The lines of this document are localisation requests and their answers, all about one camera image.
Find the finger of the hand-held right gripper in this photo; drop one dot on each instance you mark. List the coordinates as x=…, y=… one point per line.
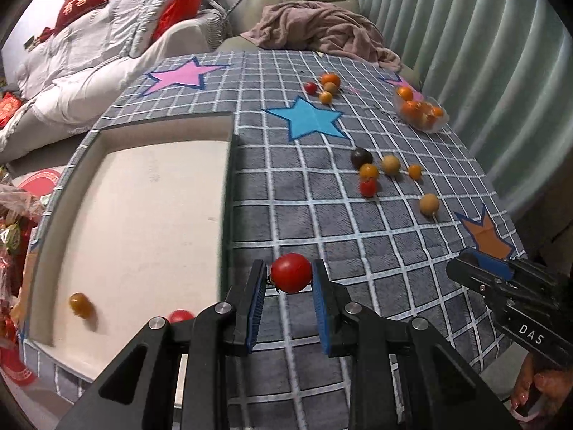
x=490, y=265
x=470, y=277

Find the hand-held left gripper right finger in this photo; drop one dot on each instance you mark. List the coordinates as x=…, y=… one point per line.
x=321, y=313

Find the pile of snack packets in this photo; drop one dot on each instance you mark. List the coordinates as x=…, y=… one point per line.
x=15, y=242

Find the grey striped pillow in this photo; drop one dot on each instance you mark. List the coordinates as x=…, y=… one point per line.
x=138, y=13

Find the pale green curtain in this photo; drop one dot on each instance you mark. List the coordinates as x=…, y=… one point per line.
x=470, y=53

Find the pink blanket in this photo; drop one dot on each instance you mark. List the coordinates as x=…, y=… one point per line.
x=322, y=27

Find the yellow cherry tomato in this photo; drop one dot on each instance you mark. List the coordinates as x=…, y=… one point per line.
x=326, y=96
x=80, y=305

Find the small red cherry tomato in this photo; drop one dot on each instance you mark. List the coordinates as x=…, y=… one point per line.
x=310, y=87

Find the orange cherry tomato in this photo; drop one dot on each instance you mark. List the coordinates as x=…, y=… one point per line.
x=414, y=170
x=369, y=171
x=331, y=79

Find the orange mandarin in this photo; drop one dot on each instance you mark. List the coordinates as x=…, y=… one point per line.
x=433, y=112
x=405, y=93
x=409, y=108

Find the white covered sofa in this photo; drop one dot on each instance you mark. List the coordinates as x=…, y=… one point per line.
x=89, y=67

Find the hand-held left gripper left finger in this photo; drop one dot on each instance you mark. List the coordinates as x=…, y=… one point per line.
x=256, y=304

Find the red patterned cushion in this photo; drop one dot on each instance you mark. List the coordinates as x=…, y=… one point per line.
x=9, y=107

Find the plain red cushion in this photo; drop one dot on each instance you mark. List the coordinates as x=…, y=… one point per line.
x=179, y=11

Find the person's right hand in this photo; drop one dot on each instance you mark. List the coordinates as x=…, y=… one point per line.
x=550, y=385

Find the white shallow tray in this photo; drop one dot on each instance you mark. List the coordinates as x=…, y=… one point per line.
x=147, y=233

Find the red round floor mat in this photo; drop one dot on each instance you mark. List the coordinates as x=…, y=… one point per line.
x=40, y=181
x=13, y=365

